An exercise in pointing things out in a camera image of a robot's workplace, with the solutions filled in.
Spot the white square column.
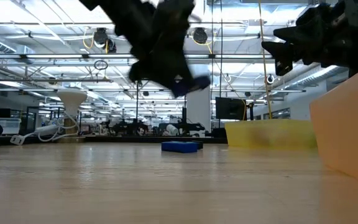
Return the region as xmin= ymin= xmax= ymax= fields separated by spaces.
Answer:
xmin=186 ymin=64 xmax=213 ymax=133

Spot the orange translucent plastic bin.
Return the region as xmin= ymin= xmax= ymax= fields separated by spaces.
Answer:
xmin=309 ymin=60 xmax=358 ymax=189

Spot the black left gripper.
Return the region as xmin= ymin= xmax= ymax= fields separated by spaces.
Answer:
xmin=128 ymin=34 xmax=198 ymax=98

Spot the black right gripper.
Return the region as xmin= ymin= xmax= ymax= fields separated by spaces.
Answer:
xmin=261 ymin=2 xmax=358 ymax=77

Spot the black flat screen monitor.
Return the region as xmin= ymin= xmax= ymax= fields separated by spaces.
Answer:
xmin=215 ymin=96 xmax=247 ymax=121

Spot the black workstation frame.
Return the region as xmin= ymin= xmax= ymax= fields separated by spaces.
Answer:
xmin=134 ymin=77 xmax=188 ymax=125

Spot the black background machine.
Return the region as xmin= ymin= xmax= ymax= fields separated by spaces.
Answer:
xmin=157 ymin=123 xmax=206 ymax=138

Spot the clear plastic storage tub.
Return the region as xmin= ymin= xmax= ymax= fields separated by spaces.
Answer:
xmin=0 ymin=117 xmax=22 ymax=135

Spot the white cylinder roll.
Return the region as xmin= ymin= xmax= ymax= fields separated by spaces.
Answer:
xmin=165 ymin=124 xmax=180 ymax=136

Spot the yellow translucent plastic bin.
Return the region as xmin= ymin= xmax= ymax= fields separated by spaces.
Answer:
xmin=224 ymin=119 xmax=318 ymax=151

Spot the yellow hanging cable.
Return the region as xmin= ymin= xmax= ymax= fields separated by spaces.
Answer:
xmin=257 ymin=0 xmax=273 ymax=120

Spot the white power cord with plug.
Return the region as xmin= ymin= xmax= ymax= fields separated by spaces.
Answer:
xmin=10 ymin=111 xmax=81 ymax=146

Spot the black aluminium table frame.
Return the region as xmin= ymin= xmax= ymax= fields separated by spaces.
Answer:
xmin=0 ymin=136 xmax=229 ymax=147

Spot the black hanging cable loop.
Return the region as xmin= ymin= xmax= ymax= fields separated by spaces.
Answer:
xmin=93 ymin=59 xmax=109 ymax=71

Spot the black ceiling cable reel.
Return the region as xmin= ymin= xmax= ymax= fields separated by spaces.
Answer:
xmin=193 ymin=27 xmax=209 ymax=45
xmin=93 ymin=27 xmax=117 ymax=54

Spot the dark blue rimmed box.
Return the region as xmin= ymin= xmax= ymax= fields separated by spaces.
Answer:
xmin=174 ymin=75 xmax=211 ymax=98

